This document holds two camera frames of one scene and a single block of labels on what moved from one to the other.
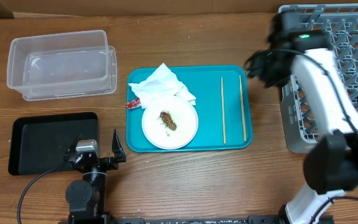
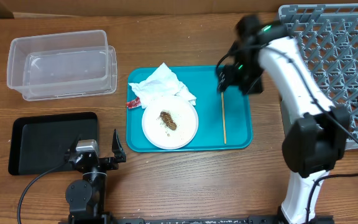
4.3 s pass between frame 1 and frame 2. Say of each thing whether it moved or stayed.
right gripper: moved
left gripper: stayed
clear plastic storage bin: stayed
